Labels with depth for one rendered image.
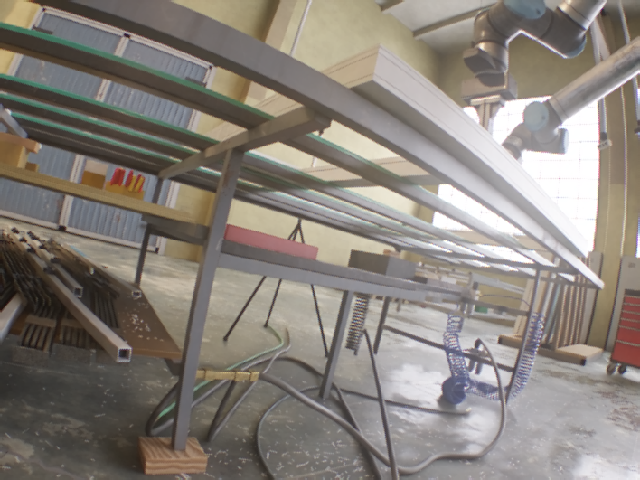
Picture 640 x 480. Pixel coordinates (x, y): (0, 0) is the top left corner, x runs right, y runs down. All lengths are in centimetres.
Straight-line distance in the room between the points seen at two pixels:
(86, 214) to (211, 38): 650
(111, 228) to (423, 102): 653
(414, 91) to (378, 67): 9
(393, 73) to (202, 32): 29
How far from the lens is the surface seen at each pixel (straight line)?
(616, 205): 846
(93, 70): 70
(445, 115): 67
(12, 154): 135
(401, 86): 59
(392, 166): 106
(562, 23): 94
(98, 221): 687
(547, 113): 111
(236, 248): 84
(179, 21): 47
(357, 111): 55
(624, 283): 803
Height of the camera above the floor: 59
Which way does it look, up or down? 3 degrees up
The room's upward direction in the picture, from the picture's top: 13 degrees clockwise
